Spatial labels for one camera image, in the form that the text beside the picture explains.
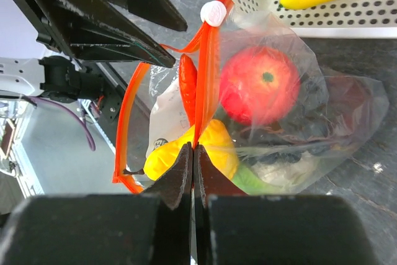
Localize toy cabbage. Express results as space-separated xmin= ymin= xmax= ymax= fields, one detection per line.
xmin=232 ymin=153 xmax=318 ymax=195

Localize dark red toy apple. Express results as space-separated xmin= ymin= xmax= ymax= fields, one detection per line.
xmin=325 ymin=75 xmax=372 ymax=141

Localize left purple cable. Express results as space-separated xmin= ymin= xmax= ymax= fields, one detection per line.
xmin=27 ymin=96 xmax=96 ymax=151

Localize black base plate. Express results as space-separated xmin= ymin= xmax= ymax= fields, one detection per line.
xmin=92 ymin=61 xmax=149 ymax=141

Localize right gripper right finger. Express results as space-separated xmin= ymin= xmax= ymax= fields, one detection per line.
xmin=193 ymin=146 xmax=377 ymax=264

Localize white plastic fruit basket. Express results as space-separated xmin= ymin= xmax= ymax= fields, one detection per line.
xmin=230 ymin=0 xmax=396 ymax=38

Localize clear zip top bag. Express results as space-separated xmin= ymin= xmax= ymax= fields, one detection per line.
xmin=112 ymin=0 xmax=389 ymax=195

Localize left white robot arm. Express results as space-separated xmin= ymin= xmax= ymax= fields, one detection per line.
xmin=1 ymin=0 xmax=187 ymax=103

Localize black toy grapes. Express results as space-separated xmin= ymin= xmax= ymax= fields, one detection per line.
xmin=236 ymin=76 xmax=346 ymax=166

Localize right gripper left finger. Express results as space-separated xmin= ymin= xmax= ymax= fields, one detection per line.
xmin=1 ymin=144 xmax=193 ymax=264

